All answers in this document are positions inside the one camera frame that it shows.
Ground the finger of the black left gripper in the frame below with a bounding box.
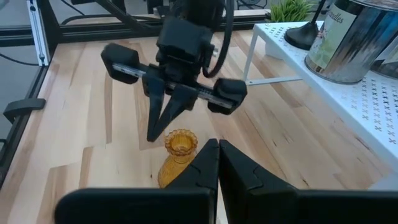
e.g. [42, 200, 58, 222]
[142, 73, 167, 142]
[154, 83, 200, 142]

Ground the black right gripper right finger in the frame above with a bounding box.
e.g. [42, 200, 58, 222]
[219, 139, 398, 224]

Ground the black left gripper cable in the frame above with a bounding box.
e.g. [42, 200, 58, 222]
[201, 0, 234, 78]

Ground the vanilla cake scented candle tin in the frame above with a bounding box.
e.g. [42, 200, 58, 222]
[303, 0, 398, 85]

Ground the green plant in white pot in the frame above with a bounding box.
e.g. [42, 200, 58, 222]
[266, 0, 315, 60]

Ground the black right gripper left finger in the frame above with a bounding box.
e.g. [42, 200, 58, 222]
[54, 138, 220, 224]

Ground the black metal candlestick holder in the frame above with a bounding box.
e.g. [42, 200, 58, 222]
[284, 0, 327, 51]

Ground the silver aluminium extrusion bar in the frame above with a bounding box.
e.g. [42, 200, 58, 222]
[26, 0, 50, 67]

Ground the black table edge clamp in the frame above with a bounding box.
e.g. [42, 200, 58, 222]
[2, 98, 47, 124]

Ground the amber ribbed glass candle holder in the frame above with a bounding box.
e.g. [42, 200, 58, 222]
[157, 128, 199, 189]

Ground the white perforated metal shelf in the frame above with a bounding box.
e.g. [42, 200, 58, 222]
[243, 21, 398, 190]

